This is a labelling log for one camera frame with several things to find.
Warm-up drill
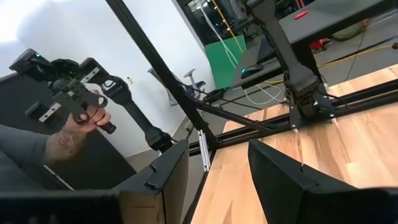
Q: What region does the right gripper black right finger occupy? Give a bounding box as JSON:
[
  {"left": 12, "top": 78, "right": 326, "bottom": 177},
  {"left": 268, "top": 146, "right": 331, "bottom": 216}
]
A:
[{"left": 248, "top": 138, "right": 359, "bottom": 224}]

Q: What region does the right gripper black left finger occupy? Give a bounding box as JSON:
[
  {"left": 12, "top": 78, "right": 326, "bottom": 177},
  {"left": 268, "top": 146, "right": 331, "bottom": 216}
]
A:
[{"left": 119, "top": 138, "right": 190, "bottom": 224}]

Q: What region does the person's forearm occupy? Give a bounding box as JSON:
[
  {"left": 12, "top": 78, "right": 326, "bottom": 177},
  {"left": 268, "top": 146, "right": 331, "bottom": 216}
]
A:
[{"left": 0, "top": 123, "right": 52, "bottom": 191}]

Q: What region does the black panel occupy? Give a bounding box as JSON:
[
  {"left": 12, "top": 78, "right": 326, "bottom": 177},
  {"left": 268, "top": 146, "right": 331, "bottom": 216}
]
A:
[{"left": 0, "top": 72, "right": 137, "bottom": 191}]

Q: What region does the office chair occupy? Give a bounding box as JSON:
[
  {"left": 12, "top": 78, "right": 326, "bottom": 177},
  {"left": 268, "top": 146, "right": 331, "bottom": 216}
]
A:
[{"left": 147, "top": 68, "right": 206, "bottom": 106}]

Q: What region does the person's hand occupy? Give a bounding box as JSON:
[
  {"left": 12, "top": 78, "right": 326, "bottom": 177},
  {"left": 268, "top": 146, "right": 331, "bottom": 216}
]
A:
[{"left": 43, "top": 90, "right": 112, "bottom": 166}]

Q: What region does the black computer mouse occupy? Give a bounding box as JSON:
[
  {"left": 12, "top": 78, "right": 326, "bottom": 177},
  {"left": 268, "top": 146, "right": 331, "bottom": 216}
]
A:
[{"left": 241, "top": 63, "right": 264, "bottom": 79}]

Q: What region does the green board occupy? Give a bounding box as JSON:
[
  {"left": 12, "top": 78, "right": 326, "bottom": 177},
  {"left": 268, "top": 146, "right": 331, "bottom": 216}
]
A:
[{"left": 204, "top": 43, "right": 248, "bottom": 91}]

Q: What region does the black keyboard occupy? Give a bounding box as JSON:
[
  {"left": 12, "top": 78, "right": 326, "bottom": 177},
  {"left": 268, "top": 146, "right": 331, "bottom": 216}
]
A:
[{"left": 256, "top": 37, "right": 276, "bottom": 65}]

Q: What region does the red floor object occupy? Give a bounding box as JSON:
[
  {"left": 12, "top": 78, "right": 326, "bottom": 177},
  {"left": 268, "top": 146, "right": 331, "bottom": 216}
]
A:
[{"left": 309, "top": 37, "right": 331, "bottom": 51}]

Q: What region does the olive green bag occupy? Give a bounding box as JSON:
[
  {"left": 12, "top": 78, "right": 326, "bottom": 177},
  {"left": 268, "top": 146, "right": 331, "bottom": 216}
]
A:
[{"left": 331, "top": 18, "right": 371, "bottom": 42}]

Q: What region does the grey desk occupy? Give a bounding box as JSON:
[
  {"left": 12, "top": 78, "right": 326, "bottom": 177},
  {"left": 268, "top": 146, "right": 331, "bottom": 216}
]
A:
[{"left": 229, "top": 0, "right": 398, "bottom": 90}]

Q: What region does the silver aluminium bracket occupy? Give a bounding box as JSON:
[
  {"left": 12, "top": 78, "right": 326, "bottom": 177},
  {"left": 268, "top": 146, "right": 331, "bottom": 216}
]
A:
[{"left": 198, "top": 129, "right": 210, "bottom": 173}]

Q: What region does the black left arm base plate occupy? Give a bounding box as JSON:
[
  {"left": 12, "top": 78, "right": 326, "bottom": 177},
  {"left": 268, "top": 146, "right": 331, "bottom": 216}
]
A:
[{"left": 287, "top": 93, "right": 336, "bottom": 130}]

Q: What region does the black aluminium table frame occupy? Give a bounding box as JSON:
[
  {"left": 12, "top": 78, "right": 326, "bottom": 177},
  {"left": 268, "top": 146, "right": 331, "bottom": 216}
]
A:
[{"left": 104, "top": 0, "right": 398, "bottom": 224}]

